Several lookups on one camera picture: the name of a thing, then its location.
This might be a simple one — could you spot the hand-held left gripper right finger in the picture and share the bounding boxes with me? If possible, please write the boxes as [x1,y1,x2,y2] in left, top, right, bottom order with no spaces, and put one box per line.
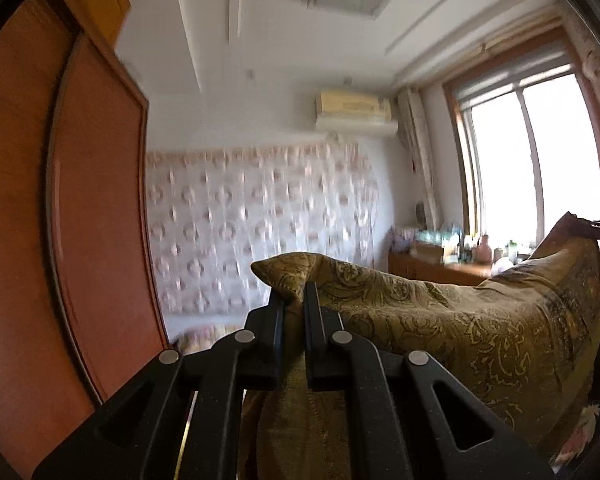
[302,281,556,480]

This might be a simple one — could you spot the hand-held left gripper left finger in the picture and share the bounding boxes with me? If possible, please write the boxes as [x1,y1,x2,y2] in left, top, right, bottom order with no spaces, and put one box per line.
[32,287,288,480]

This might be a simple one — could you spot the golden patterned garment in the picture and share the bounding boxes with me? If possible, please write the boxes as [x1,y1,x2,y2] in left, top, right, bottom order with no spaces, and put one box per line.
[240,212,600,480]

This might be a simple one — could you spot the floral quilt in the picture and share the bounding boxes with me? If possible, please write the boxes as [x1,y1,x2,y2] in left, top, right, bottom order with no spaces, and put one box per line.
[180,322,246,356]

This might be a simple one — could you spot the circle patterned sheer curtain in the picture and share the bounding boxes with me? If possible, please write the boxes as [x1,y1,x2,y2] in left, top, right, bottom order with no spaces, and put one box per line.
[145,140,381,318]

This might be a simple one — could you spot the folded fabric pile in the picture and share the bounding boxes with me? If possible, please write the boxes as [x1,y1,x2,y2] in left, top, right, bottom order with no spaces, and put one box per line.
[390,225,418,256]

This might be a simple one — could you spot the wood framed window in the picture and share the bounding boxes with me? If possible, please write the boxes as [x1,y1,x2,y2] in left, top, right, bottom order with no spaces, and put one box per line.
[442,27,600,261]

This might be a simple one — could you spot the brown cardboard box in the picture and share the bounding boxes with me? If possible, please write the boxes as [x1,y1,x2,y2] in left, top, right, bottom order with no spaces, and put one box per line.
[411,241,443,263]

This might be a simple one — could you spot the long wooden cabinet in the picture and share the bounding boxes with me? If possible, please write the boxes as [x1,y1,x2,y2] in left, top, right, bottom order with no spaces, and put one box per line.
[387,250,496,288]

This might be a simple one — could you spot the beige window curtain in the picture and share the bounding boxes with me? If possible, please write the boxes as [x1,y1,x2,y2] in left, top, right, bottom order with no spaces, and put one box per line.
[397,86,443,231]
[577,35,600,136]

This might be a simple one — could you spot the wall air conditioner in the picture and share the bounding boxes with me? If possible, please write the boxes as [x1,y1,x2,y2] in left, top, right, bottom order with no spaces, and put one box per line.
[314,89,399,139]

